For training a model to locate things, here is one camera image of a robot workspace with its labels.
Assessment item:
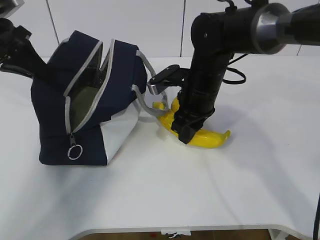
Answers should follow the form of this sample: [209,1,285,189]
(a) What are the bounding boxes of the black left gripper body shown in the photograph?
[0,18,32,64]

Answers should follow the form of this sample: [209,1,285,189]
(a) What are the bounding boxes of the yellow pear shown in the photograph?
[170,97,180,113]

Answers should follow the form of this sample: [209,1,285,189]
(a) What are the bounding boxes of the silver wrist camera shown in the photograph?
[0,0,25,18]
[147,64,180,95]

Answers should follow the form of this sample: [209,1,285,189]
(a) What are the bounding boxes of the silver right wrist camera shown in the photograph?
[147,64,180,95]

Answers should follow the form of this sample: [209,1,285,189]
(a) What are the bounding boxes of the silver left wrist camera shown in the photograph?
[0,0,25,18]

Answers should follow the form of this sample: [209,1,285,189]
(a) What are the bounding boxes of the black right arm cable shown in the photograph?
[311,189,320,240]

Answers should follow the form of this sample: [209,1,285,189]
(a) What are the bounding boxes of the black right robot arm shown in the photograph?
[171,0,320,144]

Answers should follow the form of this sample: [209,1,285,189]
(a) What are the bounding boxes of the yellow banana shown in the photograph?
[157,108,231,149]

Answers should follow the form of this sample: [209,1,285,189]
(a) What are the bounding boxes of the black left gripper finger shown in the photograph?
[0,63,34,78]
[22,41,73,88]

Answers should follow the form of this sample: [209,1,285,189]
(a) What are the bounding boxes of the navy blue lunch bag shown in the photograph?
[31,30,170,167]

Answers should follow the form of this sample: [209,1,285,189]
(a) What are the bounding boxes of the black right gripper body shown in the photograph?
[171,90,216,144]

